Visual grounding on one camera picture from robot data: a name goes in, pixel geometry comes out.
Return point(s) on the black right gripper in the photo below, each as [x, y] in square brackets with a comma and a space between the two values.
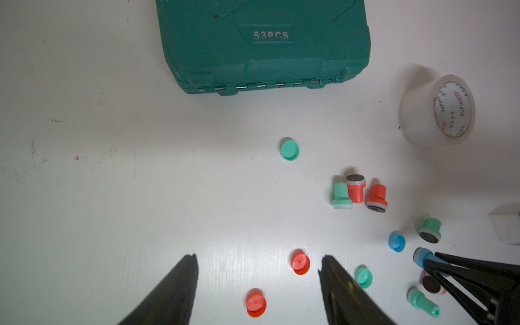
[488, 291]

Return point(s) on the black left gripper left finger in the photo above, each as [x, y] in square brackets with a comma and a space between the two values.
[172, 300]

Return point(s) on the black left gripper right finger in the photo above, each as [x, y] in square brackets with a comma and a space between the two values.
[344, 300]

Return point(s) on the green cap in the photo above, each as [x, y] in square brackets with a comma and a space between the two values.
[289, 150]
[363, 277]

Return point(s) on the green stamp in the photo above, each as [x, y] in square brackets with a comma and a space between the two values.
[341, 199]
[430, 230]
[419, 301]

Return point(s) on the blue stamp cap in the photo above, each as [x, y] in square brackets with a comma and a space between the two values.
[397, 242]

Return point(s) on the red cap upper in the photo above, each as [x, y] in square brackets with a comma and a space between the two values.
[300, 263]

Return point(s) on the red cap lower left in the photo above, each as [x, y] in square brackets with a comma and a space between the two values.
[256, 304]

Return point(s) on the red stamp tilted right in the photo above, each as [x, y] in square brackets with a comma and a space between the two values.
[376, 200]

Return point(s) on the red stamp standing upright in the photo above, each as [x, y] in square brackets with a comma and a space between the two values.
[356, 184]

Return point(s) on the clear packing tape roll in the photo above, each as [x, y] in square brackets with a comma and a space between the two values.
[438, 113]

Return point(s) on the green plastic tool case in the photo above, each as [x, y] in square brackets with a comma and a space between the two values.
[227, 47]

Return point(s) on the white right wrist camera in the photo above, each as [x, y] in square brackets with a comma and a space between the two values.
[506, 223]

